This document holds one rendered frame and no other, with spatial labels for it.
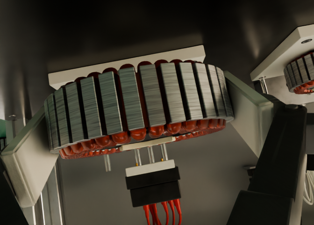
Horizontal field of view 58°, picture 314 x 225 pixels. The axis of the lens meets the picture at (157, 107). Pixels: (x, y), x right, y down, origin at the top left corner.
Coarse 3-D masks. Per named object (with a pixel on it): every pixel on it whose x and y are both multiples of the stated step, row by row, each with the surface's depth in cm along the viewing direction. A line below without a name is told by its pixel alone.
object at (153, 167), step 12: (132, 168) 34; (144, 168) 34; (156, 168) 34; (168, 168) 34; (132, 180) 36; (144, 180) 36; (156, 180) 36; (168, 180) 36; (132, 192) 36; (144, 192) 36; (156, 192) 36; (168, 192) 36; (180, 192) 36; (132, 204) 36; (144, 204) 36
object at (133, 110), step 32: (128, 64) 13; (160, 64) 13; (192, 64) 14; (64, 96) 14; (96, 96) 13; (128, 96) 13; (160, 96) 13; (192, 96) 13; (224, 96) 15; (64, 128) 14; (96, 128) 13; (128, 128) 12; (160, 128) 13; (192, 128) 14
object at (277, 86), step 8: (272, 80) 46; (280, 80) 46; (256, 88) 50; (272, 88) 46; (280, 88) 46; (280, 96) 46; (288, 96) 46; (296, 96) 46; (304, 96) 46; (312, 96) 46; (304, 104) 47
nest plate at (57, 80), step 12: (192, 48) 27; (120, 60) 27; (132, 60) 27; (144, 60) 27; (156, 60) 27; (168, 60) 27; (60, 72) 27; (72, 72) 27; (84, 72) 27; (60, 84) 27
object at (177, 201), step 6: (150, 204) 48; (162, 204) 44; (174, 204) 43; (144, 210) 44; (150, 210) 48; (156, 210) 45; (180, 210) 43; (156, 216) 45; (168, 216) 43; (174, 216) 46; (180, 216) 43; (156, 222) 46; (174, 222) 46; (180, 222) 43
